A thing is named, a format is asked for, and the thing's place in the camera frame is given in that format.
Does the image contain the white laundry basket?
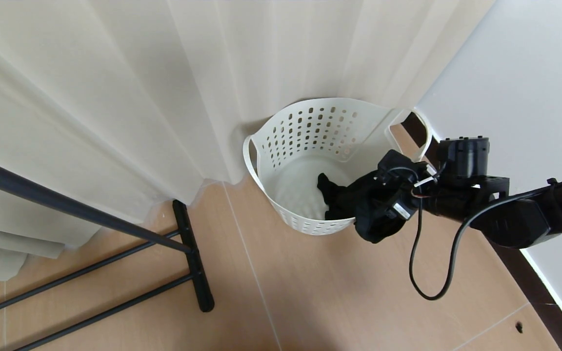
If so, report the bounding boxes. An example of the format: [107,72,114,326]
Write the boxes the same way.
[242,97,433,236]

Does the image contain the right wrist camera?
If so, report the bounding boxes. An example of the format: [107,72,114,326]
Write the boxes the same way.
[378,149,430,185]

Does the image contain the beige curtain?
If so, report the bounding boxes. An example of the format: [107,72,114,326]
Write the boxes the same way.
[0,214,103,282]
[0,0,496,225]

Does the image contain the black heap of clothes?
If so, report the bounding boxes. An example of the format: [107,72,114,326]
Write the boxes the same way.
[317,166,408,244]

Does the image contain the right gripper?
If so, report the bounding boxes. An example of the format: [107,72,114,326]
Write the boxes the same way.
[379,183,440,220]

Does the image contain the black clothes rack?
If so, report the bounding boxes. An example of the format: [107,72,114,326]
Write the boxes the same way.
[0,153,215,351]

